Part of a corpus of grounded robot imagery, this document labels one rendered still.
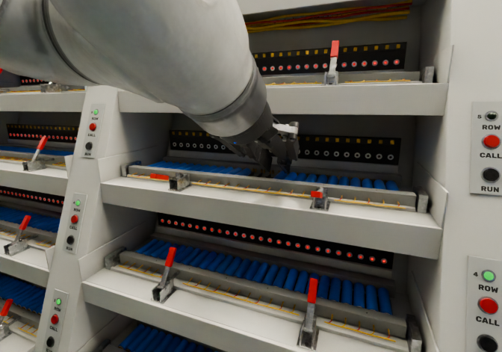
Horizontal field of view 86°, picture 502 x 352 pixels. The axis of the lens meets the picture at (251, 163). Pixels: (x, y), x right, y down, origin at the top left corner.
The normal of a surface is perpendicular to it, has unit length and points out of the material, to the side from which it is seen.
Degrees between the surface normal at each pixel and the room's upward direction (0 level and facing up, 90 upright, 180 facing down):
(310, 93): 111
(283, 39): 90
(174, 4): 121
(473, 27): 90
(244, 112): 130
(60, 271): 90
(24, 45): 143
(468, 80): 90
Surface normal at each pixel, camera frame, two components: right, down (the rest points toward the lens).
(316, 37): -0.33, -0.15
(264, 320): 0.00, -0.97
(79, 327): 0.93, 0.07
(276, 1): -0.36, 0.21
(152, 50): 0.19, 0.87
